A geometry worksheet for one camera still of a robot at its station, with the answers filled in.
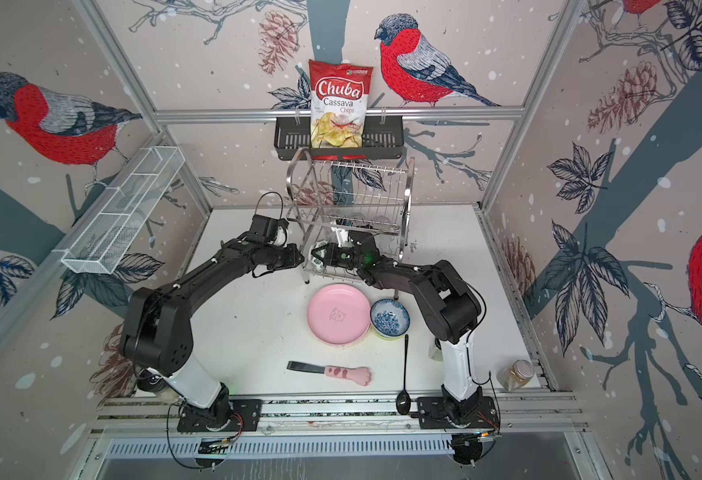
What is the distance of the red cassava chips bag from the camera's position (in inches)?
32.7

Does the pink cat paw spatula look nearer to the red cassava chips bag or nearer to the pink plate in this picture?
the pink plate

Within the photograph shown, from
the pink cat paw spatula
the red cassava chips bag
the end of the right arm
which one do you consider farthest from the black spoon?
the red cassava chips bag

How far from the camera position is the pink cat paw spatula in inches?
31.3

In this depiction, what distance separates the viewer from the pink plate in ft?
2.80

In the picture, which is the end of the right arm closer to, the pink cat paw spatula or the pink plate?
the pink plate

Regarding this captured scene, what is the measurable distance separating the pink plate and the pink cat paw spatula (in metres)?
0.07

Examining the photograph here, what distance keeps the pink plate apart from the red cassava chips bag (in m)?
0.47

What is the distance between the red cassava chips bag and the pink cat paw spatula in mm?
646

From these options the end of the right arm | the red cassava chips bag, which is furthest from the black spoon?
the red cassava chips bag

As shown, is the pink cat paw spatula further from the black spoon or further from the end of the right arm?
the end of the right arm

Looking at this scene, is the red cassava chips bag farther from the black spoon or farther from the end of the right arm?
the black spoon

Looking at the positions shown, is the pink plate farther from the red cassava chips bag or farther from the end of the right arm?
the red cassava chips bag

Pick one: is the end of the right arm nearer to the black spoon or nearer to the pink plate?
the pink plate

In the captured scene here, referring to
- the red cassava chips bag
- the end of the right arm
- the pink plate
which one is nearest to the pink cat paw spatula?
the pink plate
